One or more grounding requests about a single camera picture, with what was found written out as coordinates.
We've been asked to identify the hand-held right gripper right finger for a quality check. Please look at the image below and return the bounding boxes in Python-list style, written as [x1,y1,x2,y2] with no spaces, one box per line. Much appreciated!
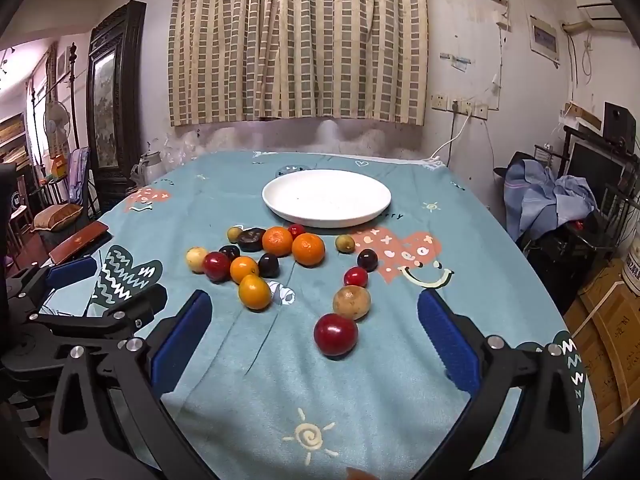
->
[415,287,586,480]

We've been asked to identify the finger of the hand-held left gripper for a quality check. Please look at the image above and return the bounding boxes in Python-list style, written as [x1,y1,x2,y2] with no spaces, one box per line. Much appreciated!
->
[30,284,169,337]
[7,256,99,312]

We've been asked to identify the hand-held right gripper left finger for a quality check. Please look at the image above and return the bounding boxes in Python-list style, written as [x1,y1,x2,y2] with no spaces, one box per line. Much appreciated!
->
[47,289,221,480]

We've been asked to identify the small orange fruit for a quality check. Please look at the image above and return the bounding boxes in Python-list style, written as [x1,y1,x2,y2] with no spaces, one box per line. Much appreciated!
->
[238,274,273,311]
[230,256,260,284]

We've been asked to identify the tan round fruit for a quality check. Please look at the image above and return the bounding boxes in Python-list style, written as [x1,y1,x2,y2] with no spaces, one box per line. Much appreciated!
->
[333,285,372,321]

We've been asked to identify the white round plate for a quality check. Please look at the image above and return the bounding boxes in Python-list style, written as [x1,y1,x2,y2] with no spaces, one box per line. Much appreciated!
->
[262,169,392,228]

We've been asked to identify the red-brown flat box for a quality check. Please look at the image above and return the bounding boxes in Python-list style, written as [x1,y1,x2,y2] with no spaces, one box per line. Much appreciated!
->
[48,221,111,266]

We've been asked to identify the brown cushion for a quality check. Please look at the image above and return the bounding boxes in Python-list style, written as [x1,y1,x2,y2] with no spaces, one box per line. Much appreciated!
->
[32,203,83,233]

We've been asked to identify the purple cloth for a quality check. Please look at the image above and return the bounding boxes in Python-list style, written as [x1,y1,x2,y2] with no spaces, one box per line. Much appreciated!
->
[67,147,91,206]

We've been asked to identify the printed blue tablecloth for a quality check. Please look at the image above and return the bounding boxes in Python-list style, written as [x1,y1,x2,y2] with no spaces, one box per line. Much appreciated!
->
[30,150,601,480]

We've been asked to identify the dark brown round fruit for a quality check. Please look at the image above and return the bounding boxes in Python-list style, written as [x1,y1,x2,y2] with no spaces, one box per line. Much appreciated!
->
[236,228,267,253]

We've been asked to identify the white kettle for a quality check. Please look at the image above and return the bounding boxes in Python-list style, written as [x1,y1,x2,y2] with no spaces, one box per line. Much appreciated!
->
[131,150,163,188]

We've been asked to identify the orange mandarin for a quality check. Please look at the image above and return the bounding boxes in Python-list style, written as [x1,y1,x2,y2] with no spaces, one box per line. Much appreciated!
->
[292,233,326,267]
[262,226,295,257]

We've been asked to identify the white standing fan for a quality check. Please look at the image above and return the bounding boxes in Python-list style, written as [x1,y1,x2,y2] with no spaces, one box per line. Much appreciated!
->
[42,100,71,161]

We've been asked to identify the cardboard box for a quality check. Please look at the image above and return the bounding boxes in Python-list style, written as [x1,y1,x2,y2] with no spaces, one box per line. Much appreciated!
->
[562,260,636,451]

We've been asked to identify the clear plastic bags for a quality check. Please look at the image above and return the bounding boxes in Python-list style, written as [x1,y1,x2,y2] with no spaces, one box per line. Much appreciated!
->
[160,130,221,161]

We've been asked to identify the blue clothes pile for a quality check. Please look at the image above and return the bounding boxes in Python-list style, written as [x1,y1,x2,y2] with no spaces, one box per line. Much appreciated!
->
[502,160,598,243]

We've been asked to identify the dark carved wooden cabinet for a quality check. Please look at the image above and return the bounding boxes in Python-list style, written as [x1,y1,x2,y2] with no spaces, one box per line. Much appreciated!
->
[86,0,148,196]

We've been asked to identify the dark wooden coat stand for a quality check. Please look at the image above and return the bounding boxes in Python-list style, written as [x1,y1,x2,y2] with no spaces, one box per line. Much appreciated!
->
[67,42,81,151]

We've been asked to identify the black hat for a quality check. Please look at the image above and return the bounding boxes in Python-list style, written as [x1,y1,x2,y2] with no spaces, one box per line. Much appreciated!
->
[492,152,536,178]

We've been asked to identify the white bucket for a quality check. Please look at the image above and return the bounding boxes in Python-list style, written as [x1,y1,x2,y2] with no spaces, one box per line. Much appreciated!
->
[620,237,640,296]

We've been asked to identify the black monitor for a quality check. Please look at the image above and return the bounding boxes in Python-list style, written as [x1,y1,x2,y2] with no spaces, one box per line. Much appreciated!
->
[567,140,626,196]

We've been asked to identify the black speaker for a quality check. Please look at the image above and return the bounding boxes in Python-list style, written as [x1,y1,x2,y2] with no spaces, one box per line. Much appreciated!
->
[602,101,638,148]

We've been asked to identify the checked beige curtain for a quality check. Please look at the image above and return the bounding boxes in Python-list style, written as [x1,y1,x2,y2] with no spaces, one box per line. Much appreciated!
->
[167,0,431,127]

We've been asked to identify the white power cable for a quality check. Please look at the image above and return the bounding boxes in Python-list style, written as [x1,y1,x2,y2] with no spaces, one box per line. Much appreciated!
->
[427,110,473,166]

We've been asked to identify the wall socket row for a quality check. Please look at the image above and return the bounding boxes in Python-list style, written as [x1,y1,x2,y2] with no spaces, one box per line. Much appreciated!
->
[431,92,490,120]

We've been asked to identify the white wall panel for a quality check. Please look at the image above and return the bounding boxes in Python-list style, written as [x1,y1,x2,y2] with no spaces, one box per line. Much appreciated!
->
[529,15,561,67]

